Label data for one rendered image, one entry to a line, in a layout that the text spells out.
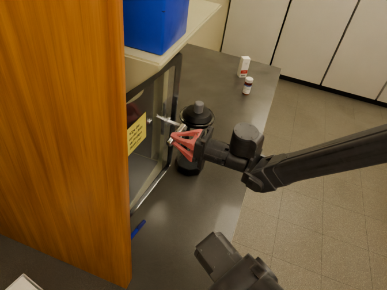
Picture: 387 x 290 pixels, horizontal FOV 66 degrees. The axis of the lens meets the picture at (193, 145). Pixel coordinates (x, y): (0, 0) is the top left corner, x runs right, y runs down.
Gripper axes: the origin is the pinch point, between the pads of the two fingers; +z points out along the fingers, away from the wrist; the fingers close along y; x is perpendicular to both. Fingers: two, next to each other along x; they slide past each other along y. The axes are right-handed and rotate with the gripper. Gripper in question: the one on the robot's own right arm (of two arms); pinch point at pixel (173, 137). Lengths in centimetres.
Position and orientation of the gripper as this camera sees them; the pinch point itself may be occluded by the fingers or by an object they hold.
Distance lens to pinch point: 77.6
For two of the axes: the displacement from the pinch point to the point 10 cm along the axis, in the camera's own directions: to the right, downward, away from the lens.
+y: 1.1, -7.4, -6.7
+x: -3.4, 6.0, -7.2
